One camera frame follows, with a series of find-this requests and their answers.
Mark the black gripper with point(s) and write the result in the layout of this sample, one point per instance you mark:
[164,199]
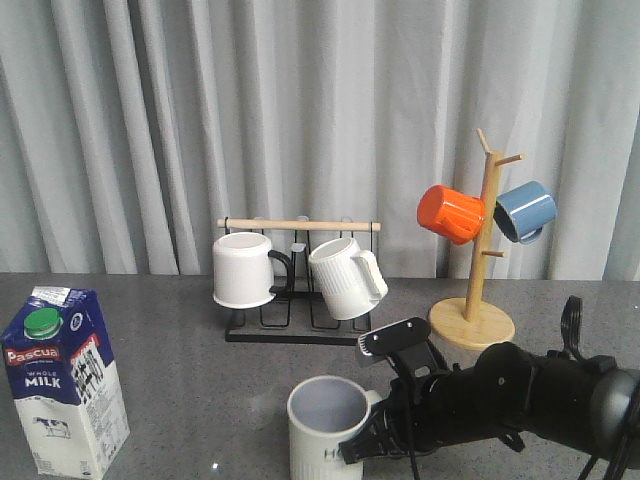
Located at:
[392,426]

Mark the white HOME mug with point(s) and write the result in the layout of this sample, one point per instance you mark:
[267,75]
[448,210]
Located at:
[324,411]

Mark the blue white milk carton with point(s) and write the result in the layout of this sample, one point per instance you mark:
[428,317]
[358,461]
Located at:
[65,384]

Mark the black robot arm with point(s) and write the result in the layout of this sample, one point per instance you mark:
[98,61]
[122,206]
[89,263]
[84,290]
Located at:
[591,405]

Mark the wooden mug tree stand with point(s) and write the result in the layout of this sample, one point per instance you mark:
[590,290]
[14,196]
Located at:
[470,322]

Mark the white ribbed mug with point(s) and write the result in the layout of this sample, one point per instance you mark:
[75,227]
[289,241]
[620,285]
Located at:
[349,278]

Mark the orange enamel mug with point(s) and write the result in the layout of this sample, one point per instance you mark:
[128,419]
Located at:
[451,214]

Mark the blue enamel mug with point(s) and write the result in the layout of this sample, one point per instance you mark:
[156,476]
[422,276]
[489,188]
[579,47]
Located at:
[521,213]

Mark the grey curtain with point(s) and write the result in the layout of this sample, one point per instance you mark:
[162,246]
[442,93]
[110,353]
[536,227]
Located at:
[128,128]

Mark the black wire mug rack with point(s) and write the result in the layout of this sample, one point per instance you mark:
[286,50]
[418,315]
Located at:
[297,315]

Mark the white mug black handle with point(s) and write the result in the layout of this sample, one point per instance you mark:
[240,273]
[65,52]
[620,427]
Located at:
[243,272]

